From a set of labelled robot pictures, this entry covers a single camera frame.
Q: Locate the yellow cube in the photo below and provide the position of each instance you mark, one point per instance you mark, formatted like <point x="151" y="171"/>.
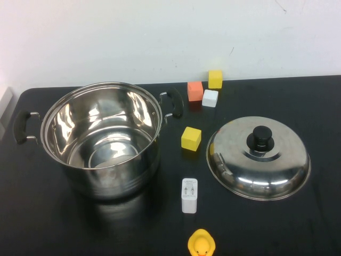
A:
<point x="215" y="79"/>
<point x="190" y="138"/>

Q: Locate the white power adapter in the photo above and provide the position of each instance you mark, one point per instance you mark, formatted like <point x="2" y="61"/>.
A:
<point x="189" y="197"/>

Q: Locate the light grey side cabinet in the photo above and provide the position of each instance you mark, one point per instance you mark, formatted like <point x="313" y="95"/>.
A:
<point x="4" y="112"/>

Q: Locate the white cube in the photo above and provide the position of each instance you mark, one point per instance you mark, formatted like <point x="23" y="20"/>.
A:
<point x="210" y="98"/>

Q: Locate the steel lid with black knob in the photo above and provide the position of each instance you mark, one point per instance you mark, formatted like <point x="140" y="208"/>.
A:
<point x="239" y="162"/>

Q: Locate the orange cube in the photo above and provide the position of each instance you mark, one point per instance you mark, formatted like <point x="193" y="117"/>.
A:
<point x="195" y="91"/>

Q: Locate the yellow rubber duck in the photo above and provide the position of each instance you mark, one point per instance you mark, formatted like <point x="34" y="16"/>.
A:
<point x="201" y="242"/>

